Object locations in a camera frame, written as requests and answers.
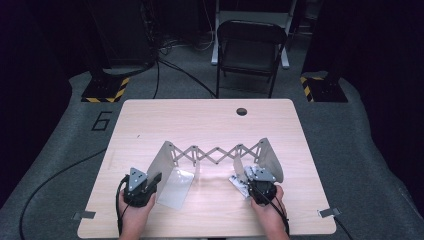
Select thin black floor cable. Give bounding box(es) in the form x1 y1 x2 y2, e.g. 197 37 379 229
152 59 161 100

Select right hand-held gripper cable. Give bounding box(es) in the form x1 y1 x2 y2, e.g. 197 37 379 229
248 183 290 236

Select hand-held gripper cable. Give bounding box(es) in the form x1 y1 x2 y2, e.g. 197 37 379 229
248 183 290 236
115 174 131 236

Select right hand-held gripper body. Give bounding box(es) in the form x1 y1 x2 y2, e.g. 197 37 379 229
244 166 278 206

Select long black floor cable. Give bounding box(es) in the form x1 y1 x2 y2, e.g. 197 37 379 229
18 148 107 240

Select person's right hand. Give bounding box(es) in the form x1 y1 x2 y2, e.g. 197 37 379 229
250 185 288 231

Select black folding chair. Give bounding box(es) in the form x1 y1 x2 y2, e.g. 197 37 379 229
216 19 288 99

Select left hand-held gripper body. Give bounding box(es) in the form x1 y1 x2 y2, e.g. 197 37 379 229
123 167 158 208

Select black stand with striped base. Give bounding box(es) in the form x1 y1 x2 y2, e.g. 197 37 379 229
299 0 349 103
80 0 130 104

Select left hand-held gripper cable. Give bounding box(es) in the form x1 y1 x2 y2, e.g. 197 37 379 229
115 174 131 236

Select white cloth with dark pattern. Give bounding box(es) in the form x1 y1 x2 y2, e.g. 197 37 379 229
228 164 259 199

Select person's left hand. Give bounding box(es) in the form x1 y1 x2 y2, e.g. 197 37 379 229
118 194 157 233

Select grey tape strip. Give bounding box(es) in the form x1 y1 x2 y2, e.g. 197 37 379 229
317 207 342 219
72 210 97 221

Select short black floor cable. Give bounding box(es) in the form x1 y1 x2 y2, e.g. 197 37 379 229
334 216 354 240

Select dark equipment cabinet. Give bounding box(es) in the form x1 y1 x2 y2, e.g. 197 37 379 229
88 0 156 68

